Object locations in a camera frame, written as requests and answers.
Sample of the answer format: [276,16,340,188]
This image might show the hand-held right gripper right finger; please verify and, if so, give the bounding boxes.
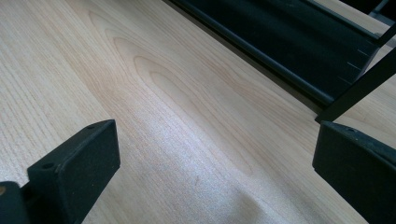
[312,120,396,224]

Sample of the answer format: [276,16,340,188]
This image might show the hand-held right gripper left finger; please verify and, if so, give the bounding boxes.
[27,119,121,224]

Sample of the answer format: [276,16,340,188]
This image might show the black metal shelf rack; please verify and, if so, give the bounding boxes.
[169,0,396,124]

